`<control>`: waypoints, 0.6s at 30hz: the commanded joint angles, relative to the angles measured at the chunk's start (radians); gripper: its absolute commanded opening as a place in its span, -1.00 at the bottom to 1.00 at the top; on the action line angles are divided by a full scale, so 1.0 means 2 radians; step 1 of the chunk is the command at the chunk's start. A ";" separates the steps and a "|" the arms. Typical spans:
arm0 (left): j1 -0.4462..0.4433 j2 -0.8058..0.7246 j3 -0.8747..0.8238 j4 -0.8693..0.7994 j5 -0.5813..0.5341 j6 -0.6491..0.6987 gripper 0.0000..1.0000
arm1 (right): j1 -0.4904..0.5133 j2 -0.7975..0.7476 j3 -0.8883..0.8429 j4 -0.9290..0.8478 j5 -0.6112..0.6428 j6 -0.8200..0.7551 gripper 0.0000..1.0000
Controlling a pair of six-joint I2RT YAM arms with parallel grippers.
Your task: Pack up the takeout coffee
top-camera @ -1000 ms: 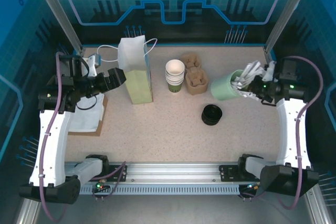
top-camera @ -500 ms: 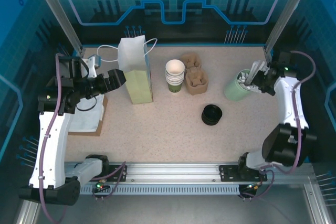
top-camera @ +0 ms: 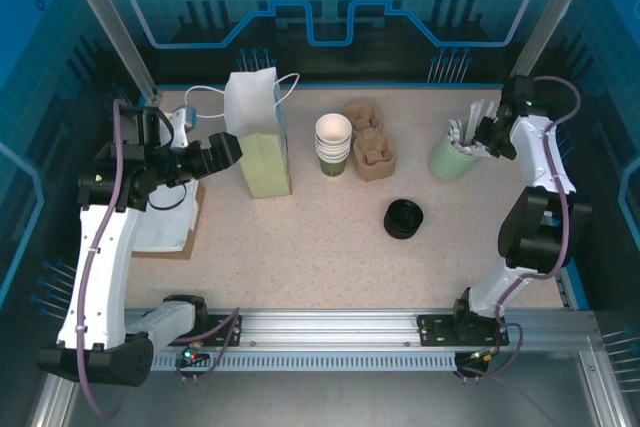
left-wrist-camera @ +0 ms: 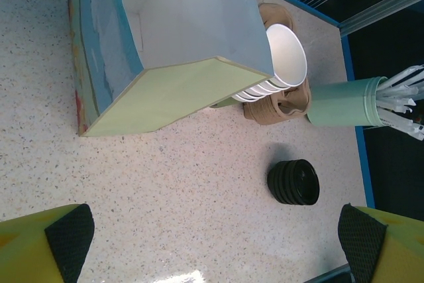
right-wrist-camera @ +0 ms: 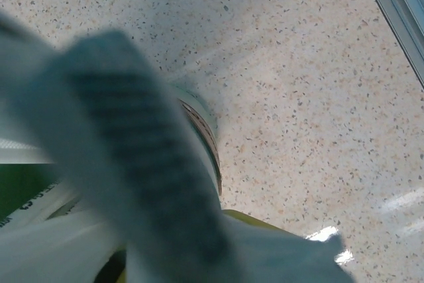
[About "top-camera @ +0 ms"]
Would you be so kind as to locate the stack of brown pulp carriers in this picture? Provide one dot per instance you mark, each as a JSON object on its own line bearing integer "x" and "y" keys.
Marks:
{"x": 375, "y": 154}

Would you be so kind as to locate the stack of black cup lids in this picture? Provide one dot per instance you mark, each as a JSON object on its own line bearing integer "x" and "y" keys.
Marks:
{"x": 404, "y": 219}

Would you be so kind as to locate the small LED circuit board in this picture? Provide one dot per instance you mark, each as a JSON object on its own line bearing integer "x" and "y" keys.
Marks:
{"x": 481, "y": 357}
{"x": 192, "y": 354}

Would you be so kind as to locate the white green paper gift bag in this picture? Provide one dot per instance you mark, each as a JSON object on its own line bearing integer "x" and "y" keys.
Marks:
{"x": 260, "y": 162}

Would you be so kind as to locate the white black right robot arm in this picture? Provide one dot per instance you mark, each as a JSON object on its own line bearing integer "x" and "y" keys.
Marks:
{"x": 540, "y": 157}

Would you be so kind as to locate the aluminium side frame bar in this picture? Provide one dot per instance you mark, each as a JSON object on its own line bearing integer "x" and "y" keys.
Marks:
{"x": 602, "y": 392}
{"x": 50, "y": 407}

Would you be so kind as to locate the aluminium upright frame post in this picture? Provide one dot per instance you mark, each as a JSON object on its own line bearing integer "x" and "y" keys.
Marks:
{"x": 552, "y": 22}
{"x": 122, "y": 37}

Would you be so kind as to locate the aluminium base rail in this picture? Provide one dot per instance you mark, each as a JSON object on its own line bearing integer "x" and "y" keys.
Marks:
{"x": 325, "y": 327}

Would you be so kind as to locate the stack of green paper cups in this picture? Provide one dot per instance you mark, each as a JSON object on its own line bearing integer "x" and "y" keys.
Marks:
{"x": 334, "y": 162}

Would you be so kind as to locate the stack of white napkins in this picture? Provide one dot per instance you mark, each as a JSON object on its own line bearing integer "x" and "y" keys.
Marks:
{"x": 165, "y": 227}

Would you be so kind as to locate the light green holder cup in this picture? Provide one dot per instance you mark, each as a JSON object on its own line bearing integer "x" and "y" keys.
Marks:
{"x": 450, "y": 164}

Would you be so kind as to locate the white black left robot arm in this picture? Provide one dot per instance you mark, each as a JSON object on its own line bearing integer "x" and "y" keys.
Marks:
{"x": 100, "y": 272}

